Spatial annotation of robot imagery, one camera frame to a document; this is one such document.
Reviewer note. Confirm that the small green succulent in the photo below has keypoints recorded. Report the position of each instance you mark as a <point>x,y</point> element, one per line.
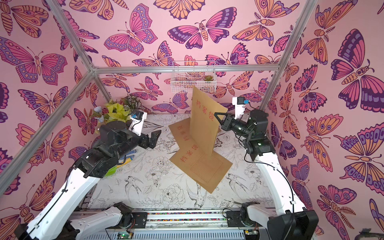
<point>208,78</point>

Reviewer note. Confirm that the blue white work glove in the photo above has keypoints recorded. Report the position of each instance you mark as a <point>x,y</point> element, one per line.
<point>130,154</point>

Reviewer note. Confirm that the kraft file bag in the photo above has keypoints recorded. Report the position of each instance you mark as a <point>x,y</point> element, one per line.
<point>204,126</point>
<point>207,170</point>
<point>181,133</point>

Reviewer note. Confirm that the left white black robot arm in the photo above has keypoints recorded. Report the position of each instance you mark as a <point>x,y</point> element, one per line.
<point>53,222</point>

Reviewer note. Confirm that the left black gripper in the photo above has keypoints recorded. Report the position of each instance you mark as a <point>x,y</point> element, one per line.
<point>153,140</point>

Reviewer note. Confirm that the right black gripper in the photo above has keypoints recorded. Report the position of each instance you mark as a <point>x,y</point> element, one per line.
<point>227,124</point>

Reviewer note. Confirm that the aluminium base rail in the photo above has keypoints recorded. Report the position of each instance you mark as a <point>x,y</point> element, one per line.
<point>210,224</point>

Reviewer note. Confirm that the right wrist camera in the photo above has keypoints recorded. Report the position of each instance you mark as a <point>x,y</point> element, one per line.
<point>240,106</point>

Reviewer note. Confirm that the potted plant in glass vase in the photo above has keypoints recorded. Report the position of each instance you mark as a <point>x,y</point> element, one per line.
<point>113,111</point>

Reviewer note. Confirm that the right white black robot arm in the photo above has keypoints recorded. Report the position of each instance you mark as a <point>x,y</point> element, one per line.
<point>270,180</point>

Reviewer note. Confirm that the white wire basket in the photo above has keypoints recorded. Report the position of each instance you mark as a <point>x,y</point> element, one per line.
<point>187,75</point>

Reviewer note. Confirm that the green yellow handled tool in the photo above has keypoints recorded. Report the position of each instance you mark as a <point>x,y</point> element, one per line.
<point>113,170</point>

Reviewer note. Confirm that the aluminium frame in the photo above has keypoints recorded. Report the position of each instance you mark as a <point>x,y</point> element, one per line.
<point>24,155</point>

